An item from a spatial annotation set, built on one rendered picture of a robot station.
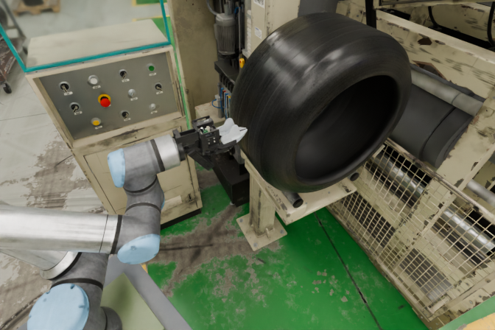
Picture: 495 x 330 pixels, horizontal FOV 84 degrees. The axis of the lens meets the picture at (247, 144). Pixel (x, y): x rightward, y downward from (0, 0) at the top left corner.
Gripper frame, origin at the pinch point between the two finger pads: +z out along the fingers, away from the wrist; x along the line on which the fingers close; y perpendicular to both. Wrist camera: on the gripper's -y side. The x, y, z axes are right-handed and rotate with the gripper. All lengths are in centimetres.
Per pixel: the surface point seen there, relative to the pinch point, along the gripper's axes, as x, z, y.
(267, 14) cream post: 25.9, 22.8, 22.9
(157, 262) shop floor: 41, -43, -123
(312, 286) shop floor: -17, 36, -123
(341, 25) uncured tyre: 0.3, 30.8, 25.9
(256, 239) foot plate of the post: 24, 21, -122
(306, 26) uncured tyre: 6.4, 23.7, 25.0
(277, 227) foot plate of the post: 25, 38, -122
